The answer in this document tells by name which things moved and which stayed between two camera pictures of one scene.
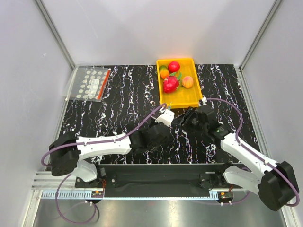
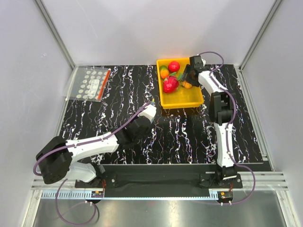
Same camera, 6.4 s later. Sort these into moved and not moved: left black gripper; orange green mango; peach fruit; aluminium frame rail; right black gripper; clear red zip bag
Moved: left black gripper; right black gripper
Not moved: orange green mango; peach fruit; aluminium frame rail; clear red zip bag
